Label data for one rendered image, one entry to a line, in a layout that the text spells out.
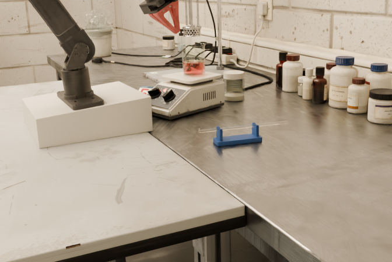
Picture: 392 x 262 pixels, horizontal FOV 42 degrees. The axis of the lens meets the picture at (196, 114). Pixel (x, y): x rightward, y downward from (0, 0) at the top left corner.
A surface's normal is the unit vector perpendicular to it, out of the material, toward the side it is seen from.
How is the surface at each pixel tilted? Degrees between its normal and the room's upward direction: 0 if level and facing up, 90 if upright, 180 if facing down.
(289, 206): 0
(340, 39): 90
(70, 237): 0
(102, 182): 0
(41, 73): 90
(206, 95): 90
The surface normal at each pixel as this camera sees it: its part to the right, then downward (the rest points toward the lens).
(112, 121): 0.42, 0.22
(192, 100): 0.69, 0.17
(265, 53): -0.91, 0.14
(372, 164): -0.03, -0.96
